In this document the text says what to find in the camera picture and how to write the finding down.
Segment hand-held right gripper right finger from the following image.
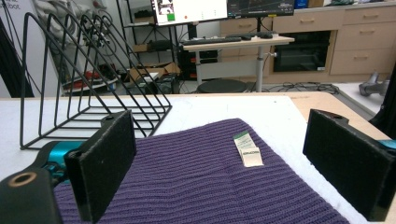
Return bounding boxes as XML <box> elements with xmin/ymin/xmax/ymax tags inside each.
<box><xmin>302</xmin><ymin>108</ymin><xmax>396</xmax><ymax>222</ymax></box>

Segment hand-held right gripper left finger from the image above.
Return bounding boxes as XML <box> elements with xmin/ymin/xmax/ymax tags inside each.
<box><xmin>64</xmin><ymin>109</ymin><xmax>137</xmax><ymax>224</ymax></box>

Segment purple knitted cloth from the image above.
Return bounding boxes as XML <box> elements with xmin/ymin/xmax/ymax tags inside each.
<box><xmin>53</xmin><ymin>118</ymin><xmax>351</xmax><ymax>224</ymax></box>

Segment grey hand tool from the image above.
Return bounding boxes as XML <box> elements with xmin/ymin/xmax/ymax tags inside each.
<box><xmin>358</xmin><ymin>71</ymin><xmax>390</xmax><ymax>97</ymax></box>

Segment cardboard box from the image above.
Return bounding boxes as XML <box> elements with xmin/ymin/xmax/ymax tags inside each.
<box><xmin>128</xmin><ymin>62</ymin><xmax>181</xmax><ymax>82</ymax></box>

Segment wooden drawer cabinet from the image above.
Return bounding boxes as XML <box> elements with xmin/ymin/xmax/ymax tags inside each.
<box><xmin>219</xmin><ymin>1</ymin><xmax>396</xmax><ymax>84</ymax></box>

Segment black metal shelf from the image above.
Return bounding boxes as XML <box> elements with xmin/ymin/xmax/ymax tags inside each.
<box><xmin>116</xmin><ymin>0</ymin><xmax>181</xmax><ymax>94</ymax></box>

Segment light wooden desk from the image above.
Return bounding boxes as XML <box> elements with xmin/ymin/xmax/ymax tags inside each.
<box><xmin>182</xmin><ymin>35</ymin><xmax>295</xmax><ymax>92</ymax></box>

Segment black keyboard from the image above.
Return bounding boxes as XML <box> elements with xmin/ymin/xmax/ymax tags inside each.
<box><xmin>182</xmin><ymin>36</ymin><xmax>243</xmax><ymax>47</ymax></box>

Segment white computer monitor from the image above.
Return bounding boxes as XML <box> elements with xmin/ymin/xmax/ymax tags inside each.
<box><xmin>150</xmin><ymin>0</ymin><xmax>229</xmax><ymax>26</ymax></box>

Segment dark computer monitor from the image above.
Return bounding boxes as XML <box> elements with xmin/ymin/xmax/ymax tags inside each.
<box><xmin>226</xmin><ymin>0</ymin><xmax>296</xmax><ymax>19</ymax></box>

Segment black wire file rack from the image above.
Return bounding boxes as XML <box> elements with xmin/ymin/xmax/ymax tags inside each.
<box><xmin>19</xmin><ymin>12</ymin><xmax>173</xmax><ymax>151</ymax></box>

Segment black floor cables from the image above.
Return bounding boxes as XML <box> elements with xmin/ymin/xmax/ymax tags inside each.
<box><xmin>261</xmin><ymin>81</ymin><xmax>341</xmax><ymax>95</ymax></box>

